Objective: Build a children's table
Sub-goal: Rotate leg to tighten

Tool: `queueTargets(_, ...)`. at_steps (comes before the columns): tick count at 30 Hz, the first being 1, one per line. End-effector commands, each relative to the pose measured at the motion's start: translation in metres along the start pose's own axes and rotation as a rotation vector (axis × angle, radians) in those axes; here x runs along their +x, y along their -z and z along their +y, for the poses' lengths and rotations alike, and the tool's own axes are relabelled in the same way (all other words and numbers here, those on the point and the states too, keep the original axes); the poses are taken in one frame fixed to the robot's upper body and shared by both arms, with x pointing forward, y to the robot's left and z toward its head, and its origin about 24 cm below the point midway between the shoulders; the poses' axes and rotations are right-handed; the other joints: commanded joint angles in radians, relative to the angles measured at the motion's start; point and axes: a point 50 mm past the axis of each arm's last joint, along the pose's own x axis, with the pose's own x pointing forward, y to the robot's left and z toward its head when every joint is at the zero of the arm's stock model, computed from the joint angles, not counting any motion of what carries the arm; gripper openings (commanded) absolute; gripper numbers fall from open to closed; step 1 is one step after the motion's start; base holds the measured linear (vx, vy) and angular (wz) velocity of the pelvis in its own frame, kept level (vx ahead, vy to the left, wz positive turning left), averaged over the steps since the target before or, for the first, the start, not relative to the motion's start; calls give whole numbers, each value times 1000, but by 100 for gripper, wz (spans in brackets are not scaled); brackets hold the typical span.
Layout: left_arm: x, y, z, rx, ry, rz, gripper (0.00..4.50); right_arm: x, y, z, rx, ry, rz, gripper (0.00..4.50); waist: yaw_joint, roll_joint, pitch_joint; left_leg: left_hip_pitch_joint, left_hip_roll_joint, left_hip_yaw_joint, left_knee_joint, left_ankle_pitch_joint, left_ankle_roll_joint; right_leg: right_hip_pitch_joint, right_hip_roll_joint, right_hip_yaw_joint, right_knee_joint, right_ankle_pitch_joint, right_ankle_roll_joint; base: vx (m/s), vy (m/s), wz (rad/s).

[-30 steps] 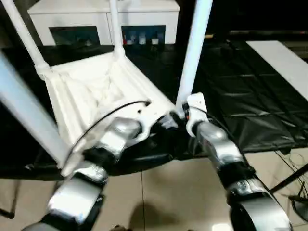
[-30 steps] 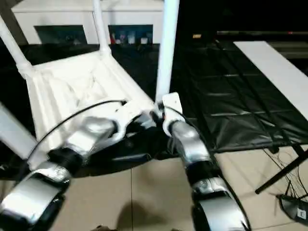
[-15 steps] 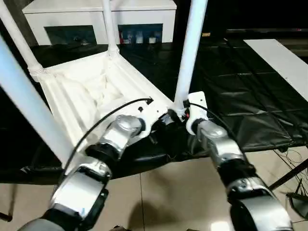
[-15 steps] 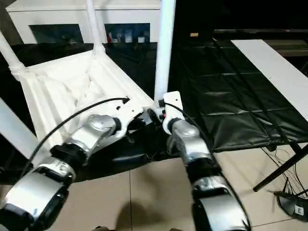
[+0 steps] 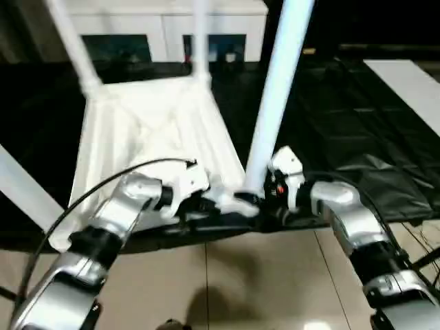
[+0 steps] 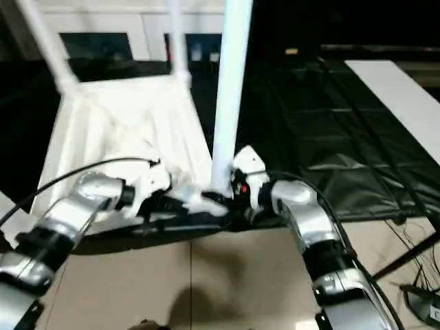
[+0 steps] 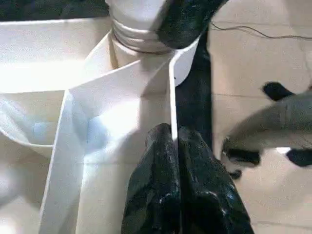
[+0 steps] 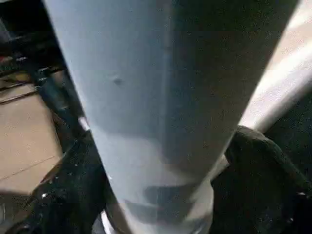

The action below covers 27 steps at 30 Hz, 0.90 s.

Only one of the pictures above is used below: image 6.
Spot white plastic table leg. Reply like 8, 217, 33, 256
210, 0, 254, 195
166, 0, 193, 85
19, 0, 80, 94

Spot grey curtain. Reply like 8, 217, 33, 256
0, 0, 39, 63

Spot black metal bar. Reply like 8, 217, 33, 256
319, 43, 440, 53

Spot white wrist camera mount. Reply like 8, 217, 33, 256
230, 144, 271, 210
123, 156, 173, 219

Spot white cabinet with glass doors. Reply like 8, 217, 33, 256
37, 0, 228, 63

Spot white plastic table top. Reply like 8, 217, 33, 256
30, 74, 228, 221

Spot black mat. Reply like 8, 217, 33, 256
0, 56, 440, 257

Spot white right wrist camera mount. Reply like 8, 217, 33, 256
230, 144, 271, 210

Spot black folding table frame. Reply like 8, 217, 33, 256
373, 232, 440, 279

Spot dark tangled cables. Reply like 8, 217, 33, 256
381, 216, 440, 326

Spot white flat panel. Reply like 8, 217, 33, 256
344, 60, 440, 161

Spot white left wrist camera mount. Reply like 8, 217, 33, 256
123, 156, 173, 219

